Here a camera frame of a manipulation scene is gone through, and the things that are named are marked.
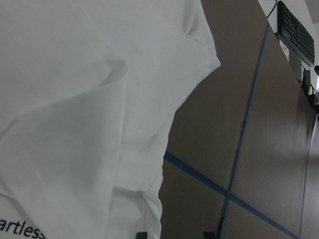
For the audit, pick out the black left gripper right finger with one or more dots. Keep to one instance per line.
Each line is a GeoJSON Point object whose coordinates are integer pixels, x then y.
{"type": "Point", "coordinates": [208, 235]}

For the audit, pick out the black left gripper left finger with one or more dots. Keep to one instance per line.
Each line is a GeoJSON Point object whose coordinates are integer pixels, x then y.
{"type": "Point", "coordinates": [142, 235]}

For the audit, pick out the white long-sleeve text shirt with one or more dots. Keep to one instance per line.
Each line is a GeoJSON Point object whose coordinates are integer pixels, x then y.
{"type": "Point", "coordinates": [88, 93]}

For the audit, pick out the black keyboard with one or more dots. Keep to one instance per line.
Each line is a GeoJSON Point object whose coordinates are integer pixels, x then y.
{"type": "Point", "coordinates": [295, 34]}

